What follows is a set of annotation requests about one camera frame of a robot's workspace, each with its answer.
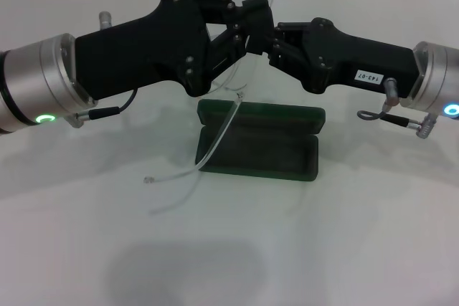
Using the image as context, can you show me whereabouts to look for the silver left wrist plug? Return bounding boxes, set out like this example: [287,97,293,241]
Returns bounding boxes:
[98,11,113,30]

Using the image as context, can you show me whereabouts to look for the green glasses case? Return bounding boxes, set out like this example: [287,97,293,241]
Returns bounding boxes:
[195,97,327,183]

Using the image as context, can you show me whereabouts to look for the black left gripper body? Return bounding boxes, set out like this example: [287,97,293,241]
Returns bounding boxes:
[73,0,213,102]

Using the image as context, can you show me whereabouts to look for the silver right wrist plug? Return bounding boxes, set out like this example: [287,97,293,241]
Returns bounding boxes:
[384,77,402,105]

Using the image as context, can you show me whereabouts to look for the silver wrist plug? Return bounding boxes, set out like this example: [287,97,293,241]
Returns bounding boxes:
[384,77,402,105]
[98,11,113,30]

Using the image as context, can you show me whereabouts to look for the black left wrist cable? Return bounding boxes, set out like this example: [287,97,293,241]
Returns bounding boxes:
[63,89,139,130]

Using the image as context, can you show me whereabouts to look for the clear plastic glasses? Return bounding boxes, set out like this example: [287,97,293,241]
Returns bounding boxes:
[142,0,285,216]

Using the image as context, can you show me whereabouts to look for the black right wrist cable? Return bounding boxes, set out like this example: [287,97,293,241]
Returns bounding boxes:
[356,103,439,139]

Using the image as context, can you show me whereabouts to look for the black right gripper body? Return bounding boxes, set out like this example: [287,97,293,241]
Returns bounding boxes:
[300,16,423,100]

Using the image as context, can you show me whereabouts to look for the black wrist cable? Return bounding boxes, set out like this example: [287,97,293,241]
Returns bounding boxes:
[63,89,139,130]
[356,103,439,139]

